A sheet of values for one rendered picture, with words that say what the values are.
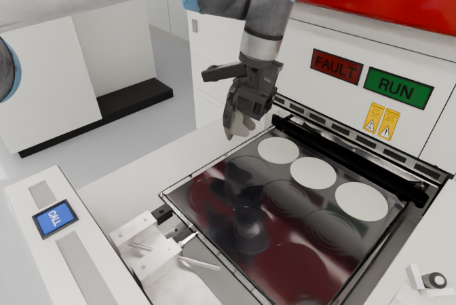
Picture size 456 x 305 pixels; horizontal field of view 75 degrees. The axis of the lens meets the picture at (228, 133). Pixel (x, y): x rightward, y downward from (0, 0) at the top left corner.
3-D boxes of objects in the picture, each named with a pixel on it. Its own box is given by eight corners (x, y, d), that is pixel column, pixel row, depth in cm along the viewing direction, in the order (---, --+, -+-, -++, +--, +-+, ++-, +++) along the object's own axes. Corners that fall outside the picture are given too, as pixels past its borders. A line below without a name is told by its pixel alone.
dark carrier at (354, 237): (275, 129, 80) (275, 128, 80) (405, 203, 60) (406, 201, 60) (167, 195, 62) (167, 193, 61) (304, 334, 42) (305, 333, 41)
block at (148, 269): (172, 245, 54) (171, 236, 52) (184, 258, 52) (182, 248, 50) (133, 274, 50) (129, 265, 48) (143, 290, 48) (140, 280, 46)
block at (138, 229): (150, 219, 59) (147, 208, 57) (159, 229, 57) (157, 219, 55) (111, 243, 55) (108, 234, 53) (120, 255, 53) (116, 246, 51)
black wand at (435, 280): (445, 293, 22) (454, 279, 22) (425, 280, 23) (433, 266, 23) (421, 290, 38) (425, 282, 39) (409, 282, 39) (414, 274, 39)
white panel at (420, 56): (198, 89, 114) (190, -29, 90) (426, 220, 66) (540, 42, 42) (192, 92, 112) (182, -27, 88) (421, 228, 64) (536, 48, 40)
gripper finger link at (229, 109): (225, 131, 64) (234, 95, 59) (219, 128, 64) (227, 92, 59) (235, 122, 67) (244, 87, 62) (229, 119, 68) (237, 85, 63)
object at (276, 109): (267, 126, 90) (270, 99, 84) (422, 214, 64) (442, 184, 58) (263, 129, 89) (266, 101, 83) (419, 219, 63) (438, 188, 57)
